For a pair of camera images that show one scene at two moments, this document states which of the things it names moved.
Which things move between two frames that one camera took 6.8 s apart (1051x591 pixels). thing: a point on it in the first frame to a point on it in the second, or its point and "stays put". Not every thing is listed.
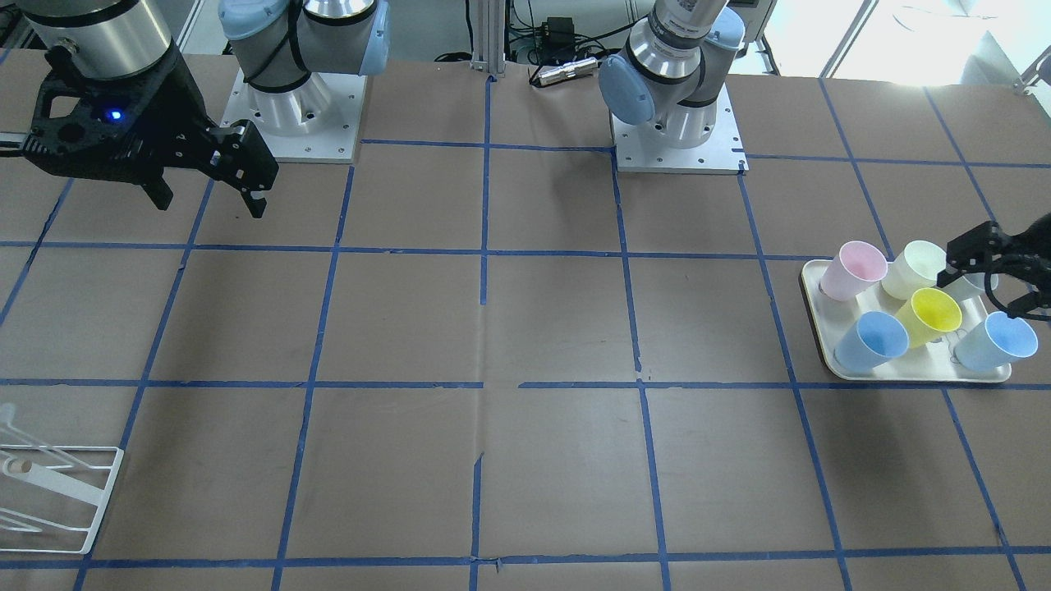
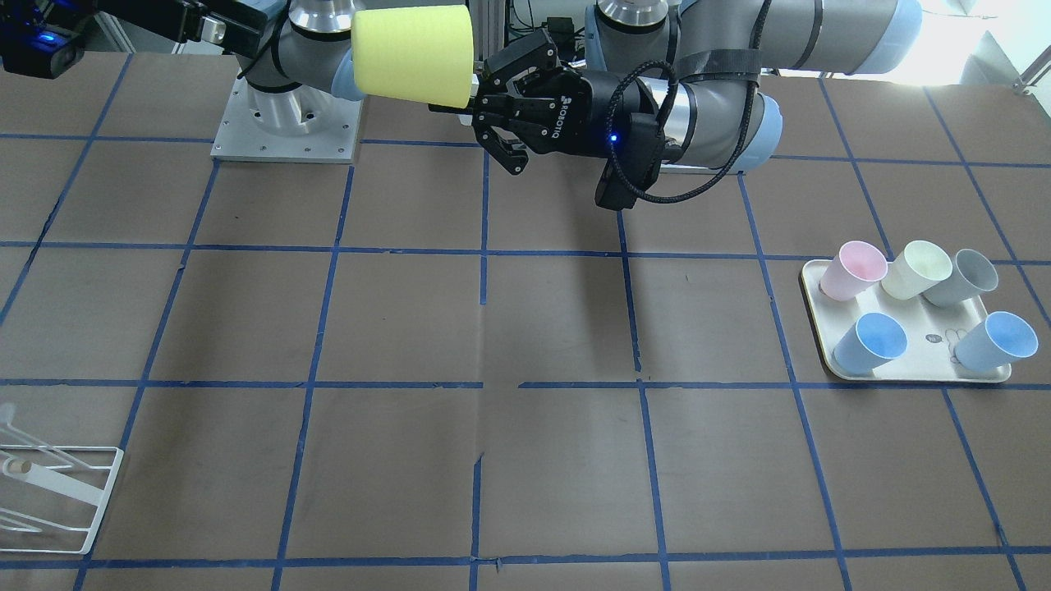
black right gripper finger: [241, 160] to [239, 32]
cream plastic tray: [935, 361] stays put
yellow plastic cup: [931, 314] to [419, 54]
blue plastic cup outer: [1002, 338] stays put
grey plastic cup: [968, 286] stays put
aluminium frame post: [488, 37] stays put
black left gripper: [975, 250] to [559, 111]
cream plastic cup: [914, 269] stays put
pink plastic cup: [856, 264] stays put
